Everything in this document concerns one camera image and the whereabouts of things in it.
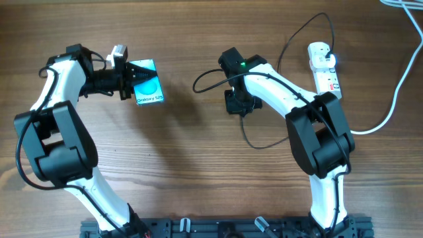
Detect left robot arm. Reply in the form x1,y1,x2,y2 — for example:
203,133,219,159
14,44,161,237

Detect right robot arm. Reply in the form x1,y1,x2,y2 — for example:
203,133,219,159
218,48,355,237

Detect black USB charging cable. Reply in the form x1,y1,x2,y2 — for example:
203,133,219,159
239,12,336,150

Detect white power strip cord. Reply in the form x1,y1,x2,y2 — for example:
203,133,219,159
350,0,423,136

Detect white charger plug adapter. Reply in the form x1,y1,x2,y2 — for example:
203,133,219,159
309,54,336,72

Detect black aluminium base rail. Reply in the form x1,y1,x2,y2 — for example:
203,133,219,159
80,216,374,238

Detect white cables at corner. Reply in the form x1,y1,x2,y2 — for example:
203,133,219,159
379,0,423,11

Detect white power strip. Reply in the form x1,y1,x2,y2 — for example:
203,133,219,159
307,42,342,99

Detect turquoise screen smartphone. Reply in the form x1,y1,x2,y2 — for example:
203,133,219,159
130,59,165,106

